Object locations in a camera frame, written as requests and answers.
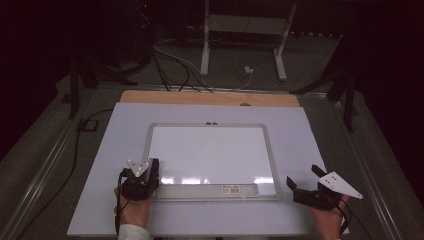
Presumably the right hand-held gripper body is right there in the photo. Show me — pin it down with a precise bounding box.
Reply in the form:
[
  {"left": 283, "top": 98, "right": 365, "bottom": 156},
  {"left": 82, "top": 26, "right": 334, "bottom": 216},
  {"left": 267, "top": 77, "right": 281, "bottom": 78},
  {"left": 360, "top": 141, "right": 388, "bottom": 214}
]
[{"left": 292, "top": 171, "right": 364, "bottom": 212}]

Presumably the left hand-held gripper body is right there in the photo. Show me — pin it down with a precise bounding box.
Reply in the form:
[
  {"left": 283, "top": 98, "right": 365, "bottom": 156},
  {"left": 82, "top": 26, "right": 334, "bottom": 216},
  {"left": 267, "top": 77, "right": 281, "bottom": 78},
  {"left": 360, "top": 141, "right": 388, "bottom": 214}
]
[{"left": 119, "top": 158, "right": 160, "bottom": 202}]

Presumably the person's right hand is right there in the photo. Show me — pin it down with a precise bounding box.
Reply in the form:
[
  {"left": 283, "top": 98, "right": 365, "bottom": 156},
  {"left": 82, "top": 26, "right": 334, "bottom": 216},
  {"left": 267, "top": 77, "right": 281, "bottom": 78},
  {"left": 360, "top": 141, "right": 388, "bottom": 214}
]
[{"left": 308, "top": 194, "right": 350, "bottom": 240}]

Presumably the person's left hand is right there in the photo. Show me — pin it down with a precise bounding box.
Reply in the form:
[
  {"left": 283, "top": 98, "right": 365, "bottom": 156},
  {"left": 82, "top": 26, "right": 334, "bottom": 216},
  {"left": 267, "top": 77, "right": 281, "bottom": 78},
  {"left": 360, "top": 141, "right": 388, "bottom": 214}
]
[{"left": 113, "top": 186, "right": 155, "bottom": 229}]

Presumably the white foam board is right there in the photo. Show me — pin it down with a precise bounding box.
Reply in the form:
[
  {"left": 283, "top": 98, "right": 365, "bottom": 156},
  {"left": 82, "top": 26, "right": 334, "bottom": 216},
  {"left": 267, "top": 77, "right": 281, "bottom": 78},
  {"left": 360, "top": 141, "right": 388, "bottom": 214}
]
[{"left": 66, "top": 101, "right": 349, "bottom": 237}]

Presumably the grey framed whiteboard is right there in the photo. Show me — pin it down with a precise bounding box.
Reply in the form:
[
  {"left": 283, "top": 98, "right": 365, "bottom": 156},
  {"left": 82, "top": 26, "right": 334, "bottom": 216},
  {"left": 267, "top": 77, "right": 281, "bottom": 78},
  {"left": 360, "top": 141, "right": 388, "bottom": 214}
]
[{"left": 142, "top": 122, "right": 282, "bottom": 202}]

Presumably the black tripod stand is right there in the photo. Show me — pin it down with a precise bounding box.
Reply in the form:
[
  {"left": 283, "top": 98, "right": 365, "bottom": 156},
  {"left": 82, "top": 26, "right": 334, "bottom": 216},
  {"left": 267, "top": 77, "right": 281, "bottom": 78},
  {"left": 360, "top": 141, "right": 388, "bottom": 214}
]
[
  {"left": 289, "top": 33, "right": 359, "bottom": 133},
  {"left": 68, "top": 56, "right": 139, "bottom": 120}
]

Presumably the dark floor socket box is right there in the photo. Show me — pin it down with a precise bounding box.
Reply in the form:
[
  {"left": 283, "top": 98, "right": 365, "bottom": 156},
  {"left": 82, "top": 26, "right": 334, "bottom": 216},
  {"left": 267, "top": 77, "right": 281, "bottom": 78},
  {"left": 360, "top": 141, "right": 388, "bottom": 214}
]
[{"left": 76, "top": 118, "right": 100, "bottom": 133}]

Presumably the white metal stand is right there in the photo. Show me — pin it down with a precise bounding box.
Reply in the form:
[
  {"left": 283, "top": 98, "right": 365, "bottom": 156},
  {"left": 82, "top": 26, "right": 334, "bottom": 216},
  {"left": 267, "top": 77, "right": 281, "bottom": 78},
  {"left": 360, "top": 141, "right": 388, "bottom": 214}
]
[{"left": 199, "top": 0, "right": 298, "bottom": 82}]

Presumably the dark equipment with red light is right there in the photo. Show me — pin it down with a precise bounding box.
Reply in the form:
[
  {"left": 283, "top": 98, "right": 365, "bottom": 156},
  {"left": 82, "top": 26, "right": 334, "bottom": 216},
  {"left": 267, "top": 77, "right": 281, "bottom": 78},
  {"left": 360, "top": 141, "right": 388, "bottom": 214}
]
[{"left": 133, "top": 0, "right": 158, "bottom": 34}]

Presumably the right hand-held gripper cable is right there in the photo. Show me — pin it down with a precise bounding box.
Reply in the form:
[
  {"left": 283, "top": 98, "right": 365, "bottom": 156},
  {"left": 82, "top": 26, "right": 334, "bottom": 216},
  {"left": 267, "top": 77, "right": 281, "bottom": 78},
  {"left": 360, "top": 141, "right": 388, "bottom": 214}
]
[{"left": 334, "top": 196, "right": 352, "bottom": 236}]

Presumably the hand-held gripper cable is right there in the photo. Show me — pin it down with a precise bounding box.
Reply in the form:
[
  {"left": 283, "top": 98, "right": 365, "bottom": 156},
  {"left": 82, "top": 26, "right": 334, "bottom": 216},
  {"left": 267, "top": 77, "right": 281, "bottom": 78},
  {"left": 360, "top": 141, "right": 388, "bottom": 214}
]
[
  {"left": 334, "top": 196, "right": 352, "bottom": 236},
  {"left": 114, "top": 168, "right": 132, "bottom": 236}
]

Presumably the left hand-held gripper cable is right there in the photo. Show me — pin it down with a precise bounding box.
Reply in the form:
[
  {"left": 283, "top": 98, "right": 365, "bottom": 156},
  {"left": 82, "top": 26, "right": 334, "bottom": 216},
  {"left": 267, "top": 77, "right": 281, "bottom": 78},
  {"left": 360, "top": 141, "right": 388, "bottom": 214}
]
[{"left": 114, "top": 168, "right": 132, "bottom": 236}]

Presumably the long black floor cable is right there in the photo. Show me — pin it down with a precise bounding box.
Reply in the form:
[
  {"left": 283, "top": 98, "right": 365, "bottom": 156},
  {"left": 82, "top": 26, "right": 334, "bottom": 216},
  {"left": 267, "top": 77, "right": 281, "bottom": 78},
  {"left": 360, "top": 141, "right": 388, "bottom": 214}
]
[{"left": 14, "top": 108, "right": 114, "bottom": 240}]

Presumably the black floor cable bundle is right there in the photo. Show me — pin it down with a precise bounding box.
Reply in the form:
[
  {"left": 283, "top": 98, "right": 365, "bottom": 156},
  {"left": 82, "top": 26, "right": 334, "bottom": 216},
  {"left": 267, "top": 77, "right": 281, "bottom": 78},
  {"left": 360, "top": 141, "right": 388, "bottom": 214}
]
[{"left": 151, "top": 43, "right": 214, "bottom": 93}]

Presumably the white floor cable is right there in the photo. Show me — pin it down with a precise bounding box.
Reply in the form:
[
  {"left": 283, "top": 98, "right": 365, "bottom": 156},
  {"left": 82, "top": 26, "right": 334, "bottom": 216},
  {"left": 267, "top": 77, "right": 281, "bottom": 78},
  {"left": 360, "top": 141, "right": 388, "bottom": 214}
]
[{"left": 153, "top": 38, "right": 254, "bottom": 92}]

